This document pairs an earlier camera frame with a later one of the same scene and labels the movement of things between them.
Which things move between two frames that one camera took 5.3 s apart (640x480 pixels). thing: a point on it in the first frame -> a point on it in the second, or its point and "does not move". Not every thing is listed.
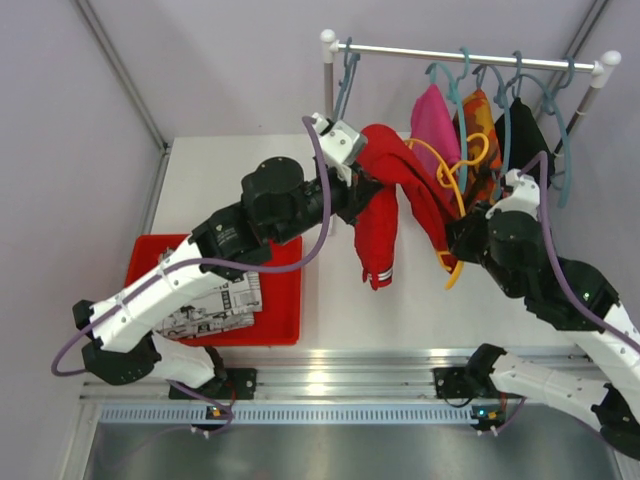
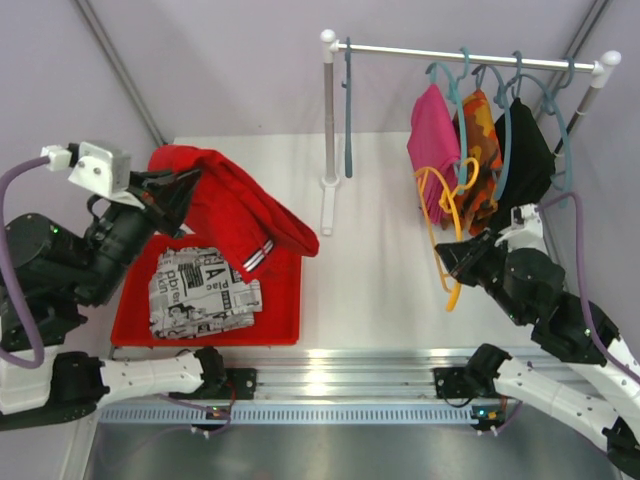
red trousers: [385, 154] -> [246, 223]
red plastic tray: [279, 320] does not move
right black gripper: [461, 230] -> [473, 248]
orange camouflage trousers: [483, 154] does not move
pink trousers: [433, 122] does not move
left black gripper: [356, 195] -> [164, 196]
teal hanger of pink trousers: [456, 96] does not move
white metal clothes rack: [600, 70] does not move
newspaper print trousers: [232, 305] does not move
